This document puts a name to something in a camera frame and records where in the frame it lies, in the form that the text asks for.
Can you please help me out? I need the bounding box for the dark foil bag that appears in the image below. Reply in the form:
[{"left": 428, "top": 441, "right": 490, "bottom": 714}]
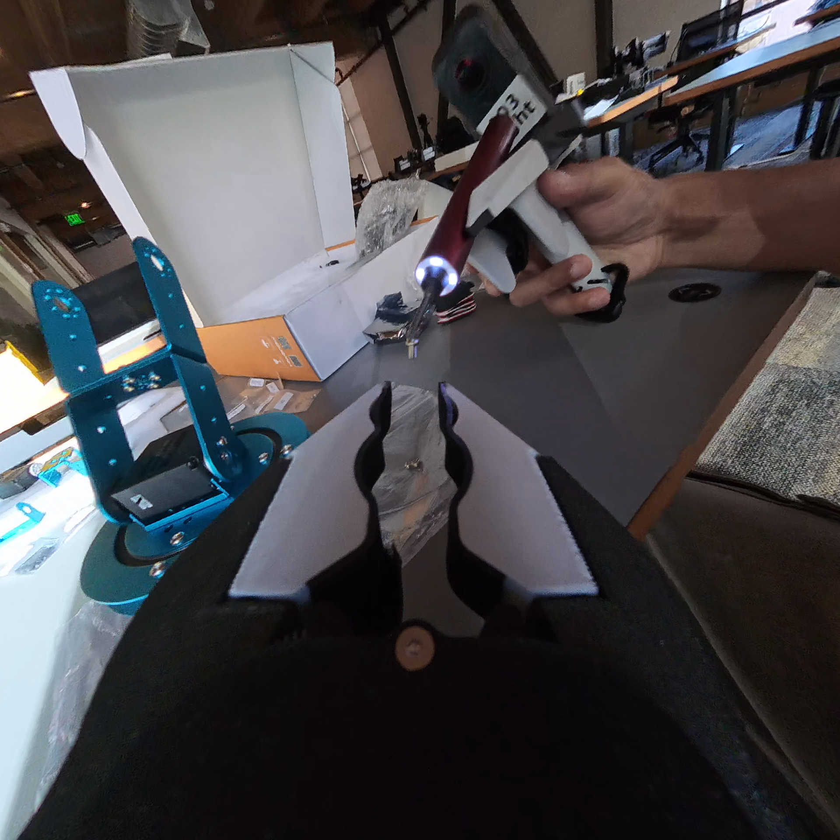
[{"left": 362, "top": 293, "right": 425, "bottom": 347}]

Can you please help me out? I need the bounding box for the dark wooden post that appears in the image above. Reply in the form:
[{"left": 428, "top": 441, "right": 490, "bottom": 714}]
[{"left": 375, "top": 0, "right": 429, "bottom": 160}]

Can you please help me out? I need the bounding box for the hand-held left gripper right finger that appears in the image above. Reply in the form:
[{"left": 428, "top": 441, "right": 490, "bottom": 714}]
[{"left": 436, "top": 383, "right": 600, "bottom": 596}]

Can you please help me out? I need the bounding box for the clear plastic bag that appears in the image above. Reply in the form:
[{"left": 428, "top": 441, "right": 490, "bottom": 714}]
[{"left": 370, "top": 383, "right": 462, "bottom": 568}]

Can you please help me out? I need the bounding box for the person's right hand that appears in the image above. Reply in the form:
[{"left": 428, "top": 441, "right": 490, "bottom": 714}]
[{"left": 508, "top": 156, "right": 679, "bottom": 316}]

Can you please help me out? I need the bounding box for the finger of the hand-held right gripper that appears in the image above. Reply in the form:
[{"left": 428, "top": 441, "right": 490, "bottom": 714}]
[
  {"left": 467, "top": 140, "right": 550, "bottom": 236},
  {"left": 466, "top": 231, "right": 521, "bottom": 295}
]

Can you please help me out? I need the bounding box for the red electric screwdriver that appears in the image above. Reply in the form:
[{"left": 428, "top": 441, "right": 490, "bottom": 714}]
[{"left": 403, "top": 113, "right": 521, "bottom": 363}]

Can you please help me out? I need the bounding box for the black office chair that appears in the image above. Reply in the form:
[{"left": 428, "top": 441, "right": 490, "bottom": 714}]
[{"left": 646, "top": 98, "right": 711, "bottom": 173}]

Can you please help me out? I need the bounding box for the striped servo cable bundle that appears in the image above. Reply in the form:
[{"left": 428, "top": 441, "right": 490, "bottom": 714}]
[{"left": 434, "top": 282, "right": 478, "bottom": 326}]

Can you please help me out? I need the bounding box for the pile of small screw bags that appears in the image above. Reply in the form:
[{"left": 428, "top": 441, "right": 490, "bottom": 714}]
[{"left": 0, "top": 375, "right": 322, "bottom": 578}]

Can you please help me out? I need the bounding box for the crumpled plastic parts bag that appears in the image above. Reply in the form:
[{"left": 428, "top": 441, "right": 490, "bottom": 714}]
[{"left": 353, "top": 176, "right": 429, "bottom": 265}]

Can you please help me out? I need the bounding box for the background long desk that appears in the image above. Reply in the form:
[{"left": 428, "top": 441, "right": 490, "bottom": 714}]
[
  {"left": 661, "top": 18, "right": 840, "bottom": 173},
  {"left": 581, "top": 73, "right": 679, "bottom": 166}
]

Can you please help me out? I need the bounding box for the white and orange cardboard box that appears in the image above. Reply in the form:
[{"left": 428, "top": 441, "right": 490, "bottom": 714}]
[{"left": 29, "top": 42, "right": 442, "bottom": 383}]

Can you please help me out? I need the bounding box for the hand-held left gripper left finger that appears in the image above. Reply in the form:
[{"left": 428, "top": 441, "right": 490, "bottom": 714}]
[{"left": 228, "top": 381, "right": 396, "bottom": 602}]

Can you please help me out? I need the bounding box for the black monitor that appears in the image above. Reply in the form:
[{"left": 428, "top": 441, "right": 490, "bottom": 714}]
[{"left": 676, "top": 16, "right": 731, "bottom": 64}]

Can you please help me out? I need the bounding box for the person's right forearm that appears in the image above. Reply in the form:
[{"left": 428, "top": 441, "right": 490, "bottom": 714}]
[{"left": 666, "top": 154, "right": 840, "bottom": 274}]

